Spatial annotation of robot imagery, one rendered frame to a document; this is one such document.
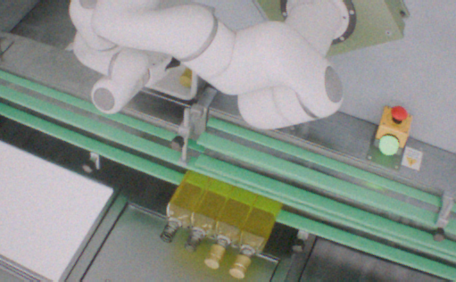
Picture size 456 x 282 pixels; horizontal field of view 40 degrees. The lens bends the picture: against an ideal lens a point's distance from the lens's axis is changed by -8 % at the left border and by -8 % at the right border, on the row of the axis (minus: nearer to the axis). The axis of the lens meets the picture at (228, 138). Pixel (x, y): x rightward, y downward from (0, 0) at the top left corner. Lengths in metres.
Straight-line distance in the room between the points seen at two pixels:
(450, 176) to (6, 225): 1.09
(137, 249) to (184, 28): 0.80
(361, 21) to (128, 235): 0.76
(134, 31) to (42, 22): 1.39
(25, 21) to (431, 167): 1.44
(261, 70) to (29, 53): 1.00
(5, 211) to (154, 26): 0.91
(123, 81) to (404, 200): 0.65
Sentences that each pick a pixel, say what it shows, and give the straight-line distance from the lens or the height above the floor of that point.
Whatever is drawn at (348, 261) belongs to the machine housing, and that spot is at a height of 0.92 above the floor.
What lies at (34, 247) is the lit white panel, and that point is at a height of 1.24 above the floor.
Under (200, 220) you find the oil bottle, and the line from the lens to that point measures 1.47.
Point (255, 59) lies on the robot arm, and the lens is 0.94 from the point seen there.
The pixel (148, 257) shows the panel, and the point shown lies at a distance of 1.59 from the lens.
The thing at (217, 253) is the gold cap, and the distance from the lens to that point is 1.43.
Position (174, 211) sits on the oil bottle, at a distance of 1.48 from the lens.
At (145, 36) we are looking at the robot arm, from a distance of 0.91.
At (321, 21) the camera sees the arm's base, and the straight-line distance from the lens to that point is 1.20.
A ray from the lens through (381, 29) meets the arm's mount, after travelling 1.28.
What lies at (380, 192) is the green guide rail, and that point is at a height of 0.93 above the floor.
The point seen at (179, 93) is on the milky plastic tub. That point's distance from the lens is 1.58.
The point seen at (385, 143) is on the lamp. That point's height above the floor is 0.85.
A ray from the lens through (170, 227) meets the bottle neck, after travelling 1.47.
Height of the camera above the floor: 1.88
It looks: 40 degrees down
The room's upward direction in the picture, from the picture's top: 151 degrees counter-clockwise
